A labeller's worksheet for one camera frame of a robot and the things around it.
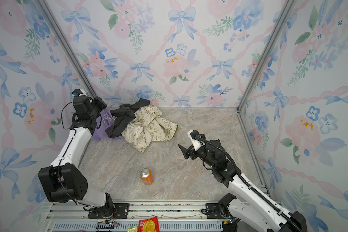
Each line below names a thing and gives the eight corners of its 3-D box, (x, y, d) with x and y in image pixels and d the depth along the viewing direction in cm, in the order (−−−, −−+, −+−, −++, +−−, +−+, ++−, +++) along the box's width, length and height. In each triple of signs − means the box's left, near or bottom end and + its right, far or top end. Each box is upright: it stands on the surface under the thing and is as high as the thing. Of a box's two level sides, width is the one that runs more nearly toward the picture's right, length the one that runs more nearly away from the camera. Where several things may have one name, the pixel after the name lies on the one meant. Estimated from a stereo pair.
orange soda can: (143, 185, 84) (139, 179, 75) (144, 175, 88) (141, 168, 79) (153, 185, 84) (150, 179, 75) (154, 175, 88) (151, 168, 79)
